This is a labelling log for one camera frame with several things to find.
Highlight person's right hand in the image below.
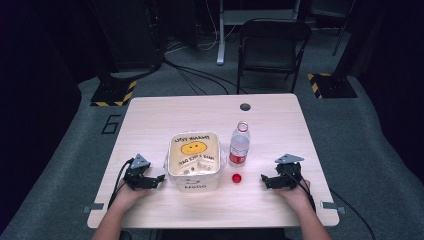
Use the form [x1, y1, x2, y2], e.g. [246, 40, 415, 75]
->
[275, 179, 314, 212]

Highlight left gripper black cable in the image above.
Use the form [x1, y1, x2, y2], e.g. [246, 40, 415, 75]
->
[107, 158, 135, 210]

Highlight white desk frame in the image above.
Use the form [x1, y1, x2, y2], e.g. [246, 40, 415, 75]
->
[215, 0, 303, 66]

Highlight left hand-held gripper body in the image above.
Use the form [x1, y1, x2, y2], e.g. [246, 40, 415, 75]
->
[123, 153, 152, 190]

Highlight black folding chair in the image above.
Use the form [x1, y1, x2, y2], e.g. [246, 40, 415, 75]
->
[235, 18, 313, 95]

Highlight black stand base hazard stripes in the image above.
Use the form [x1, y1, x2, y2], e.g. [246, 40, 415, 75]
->
[306, 72, 359, 100]
[90, 77, 138, 108]

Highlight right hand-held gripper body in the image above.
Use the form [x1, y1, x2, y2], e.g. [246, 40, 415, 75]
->
[274, 153, 305, 191]

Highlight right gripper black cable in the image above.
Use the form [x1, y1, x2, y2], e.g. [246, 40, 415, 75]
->
[279, 168, 378, 240]

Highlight black floor cables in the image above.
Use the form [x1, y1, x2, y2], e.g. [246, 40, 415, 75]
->
[162, 58, 249, 96]

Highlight grey metal table bracket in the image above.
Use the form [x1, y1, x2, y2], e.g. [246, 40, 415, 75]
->
[319, 200, 348, 215]
[81, 202, 105, 215]

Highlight white bin with smiley bag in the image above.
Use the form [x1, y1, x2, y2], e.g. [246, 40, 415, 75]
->
[163, 130, 228, 194]

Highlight person's left hand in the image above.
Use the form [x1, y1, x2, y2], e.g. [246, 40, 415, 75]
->
[113, 181, 153, 214]

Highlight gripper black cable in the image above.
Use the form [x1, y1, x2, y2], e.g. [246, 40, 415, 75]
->
[279, 168, 378, 240]
[107, 158, 135, 210]

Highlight clear plastic bottle red label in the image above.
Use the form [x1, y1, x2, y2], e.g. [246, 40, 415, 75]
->
[228, 120, 252, 168]

